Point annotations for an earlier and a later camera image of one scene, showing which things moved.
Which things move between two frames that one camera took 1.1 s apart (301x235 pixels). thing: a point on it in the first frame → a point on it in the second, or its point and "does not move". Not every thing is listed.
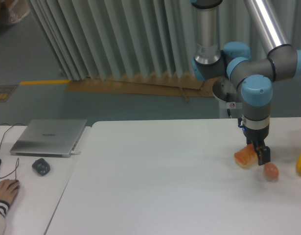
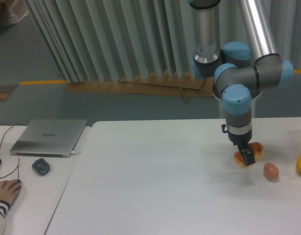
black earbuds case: (41, 166) does not move
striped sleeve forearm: (0, 208) does not move
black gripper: (258, 136) → (242, 141)
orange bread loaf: (246, 157) does not move
